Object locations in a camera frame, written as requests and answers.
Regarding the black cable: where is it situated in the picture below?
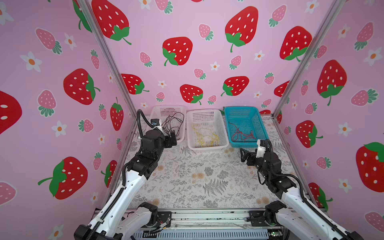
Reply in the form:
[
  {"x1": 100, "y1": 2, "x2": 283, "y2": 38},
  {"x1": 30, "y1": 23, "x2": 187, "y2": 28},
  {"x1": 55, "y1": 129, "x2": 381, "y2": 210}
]
[{"x1": 161, "y1": 112, "x2": 186, "y2": 139}]

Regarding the red cable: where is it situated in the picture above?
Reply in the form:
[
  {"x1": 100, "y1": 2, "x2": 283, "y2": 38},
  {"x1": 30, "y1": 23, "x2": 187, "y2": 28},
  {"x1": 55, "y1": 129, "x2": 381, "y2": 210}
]
[{"x1": 227, "y1": 120, "x2": 258, "y2": 142}]

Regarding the yellow cable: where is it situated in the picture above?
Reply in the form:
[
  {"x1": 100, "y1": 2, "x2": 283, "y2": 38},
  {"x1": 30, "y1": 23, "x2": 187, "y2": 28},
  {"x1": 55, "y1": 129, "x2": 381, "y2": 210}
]
[{"x1": 191, "y1": 125, "x2": 220, "y2": 148}]

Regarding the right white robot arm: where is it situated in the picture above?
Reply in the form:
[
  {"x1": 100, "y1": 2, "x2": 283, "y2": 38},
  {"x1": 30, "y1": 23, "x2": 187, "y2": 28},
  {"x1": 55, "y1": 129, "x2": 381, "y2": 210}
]
[{"x1": 240, "y1": 139, "x2": 362, "y2": 240}]

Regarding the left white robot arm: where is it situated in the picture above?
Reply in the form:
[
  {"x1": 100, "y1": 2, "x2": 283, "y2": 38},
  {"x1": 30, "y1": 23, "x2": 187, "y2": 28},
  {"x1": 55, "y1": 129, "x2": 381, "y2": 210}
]
[{"x1": 74, "y1": 110, "x2": 177, "y2": 240}]

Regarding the left white plastic basket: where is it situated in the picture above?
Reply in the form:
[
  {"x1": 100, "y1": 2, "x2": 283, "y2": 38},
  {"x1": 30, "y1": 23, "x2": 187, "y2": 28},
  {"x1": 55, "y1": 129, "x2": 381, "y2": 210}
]
[{"x1": 150, "y1": 105, "x2": 187, "y2": 144}]

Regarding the white plastic basket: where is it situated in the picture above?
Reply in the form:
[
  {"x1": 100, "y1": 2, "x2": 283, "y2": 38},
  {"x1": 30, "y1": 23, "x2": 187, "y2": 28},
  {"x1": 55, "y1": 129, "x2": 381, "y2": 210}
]
[
  {"x1": 186, "y1": 109, "x2": 229, "y2": 151},
  {"x1": 150, "y1": 105, "x2": 187, "y2": 144}
]

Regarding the teal plastic basket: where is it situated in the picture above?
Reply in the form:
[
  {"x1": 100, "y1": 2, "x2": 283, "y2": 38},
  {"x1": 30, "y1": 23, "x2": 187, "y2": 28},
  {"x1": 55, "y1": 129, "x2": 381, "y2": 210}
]
[{"x1": 224, "y1": 107, "x2": 269, "y2": 148}]

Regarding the middle white plastic basket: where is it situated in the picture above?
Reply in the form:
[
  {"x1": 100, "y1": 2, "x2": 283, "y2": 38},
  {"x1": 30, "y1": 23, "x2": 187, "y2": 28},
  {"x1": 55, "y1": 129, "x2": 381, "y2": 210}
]
[{"x1": 186, "y1": 109, "x2": 229, "y2": 151}]

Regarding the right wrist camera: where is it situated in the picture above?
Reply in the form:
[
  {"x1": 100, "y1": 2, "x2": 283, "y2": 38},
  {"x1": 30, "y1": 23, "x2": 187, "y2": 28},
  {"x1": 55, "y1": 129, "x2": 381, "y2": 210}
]
[{"x1": 256, "y1": 140, "x2": 266, "y2": 158}]

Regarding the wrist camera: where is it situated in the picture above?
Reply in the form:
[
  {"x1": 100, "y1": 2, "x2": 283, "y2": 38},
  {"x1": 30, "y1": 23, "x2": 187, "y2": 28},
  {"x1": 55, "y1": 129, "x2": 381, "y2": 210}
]
[
  {"x1": 150, "y1": 119, "x2": 163, "y2": 132},
  {"x1": 256, "y1": 140, "x2": 266, "y2": 158}
]

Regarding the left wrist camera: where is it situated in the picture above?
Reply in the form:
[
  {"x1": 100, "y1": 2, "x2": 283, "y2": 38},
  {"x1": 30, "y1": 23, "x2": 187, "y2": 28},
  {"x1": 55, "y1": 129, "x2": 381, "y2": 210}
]
[{"x1": 150, "y1": 119, "x2": 163, "y2": 132}]

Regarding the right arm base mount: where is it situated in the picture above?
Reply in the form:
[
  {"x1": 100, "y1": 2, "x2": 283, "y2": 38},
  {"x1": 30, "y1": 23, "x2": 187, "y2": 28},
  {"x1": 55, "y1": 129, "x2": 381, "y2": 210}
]
[{"x1": 246, "y1": 209, "x2": 292, "y2": 227}]

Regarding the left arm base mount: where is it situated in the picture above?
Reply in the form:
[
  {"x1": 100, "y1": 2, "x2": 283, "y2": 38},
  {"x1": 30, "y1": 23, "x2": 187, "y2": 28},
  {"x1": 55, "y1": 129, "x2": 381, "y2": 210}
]
[{"x1": 143, "y1": 211, "x2": 172, "y2": 229}]

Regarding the aluminium front rail frame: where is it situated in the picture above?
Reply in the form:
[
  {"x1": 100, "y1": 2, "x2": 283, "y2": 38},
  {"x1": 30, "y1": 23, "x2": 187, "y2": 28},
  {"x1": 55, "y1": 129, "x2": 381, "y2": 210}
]
[{"x1": 124, "y1": 209, "x2": 299, "y2": 240}]

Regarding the left aluminium corner post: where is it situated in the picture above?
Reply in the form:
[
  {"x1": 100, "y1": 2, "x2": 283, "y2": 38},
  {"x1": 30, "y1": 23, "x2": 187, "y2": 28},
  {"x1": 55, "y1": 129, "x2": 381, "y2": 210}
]
[{"x1": 79, "y1": 0, "x2": 137, "y2": 119}]

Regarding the aluminium corner post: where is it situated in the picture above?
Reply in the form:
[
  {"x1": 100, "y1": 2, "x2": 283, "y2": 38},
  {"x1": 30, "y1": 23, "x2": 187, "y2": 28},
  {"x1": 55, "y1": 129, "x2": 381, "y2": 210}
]
[
  {"x1": 272, "y1": 0, "x2": 346, "y2": 120},
  {"x1": 79, "y1": 0, "x2": 137, "y2": 119}
]

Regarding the right aluminium corner post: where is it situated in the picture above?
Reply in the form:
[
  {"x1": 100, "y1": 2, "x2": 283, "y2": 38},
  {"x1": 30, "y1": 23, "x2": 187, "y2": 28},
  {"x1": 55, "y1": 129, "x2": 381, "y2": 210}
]
[{"x1": 272, "y1": 0, "x2": 346, "y2": 120}]

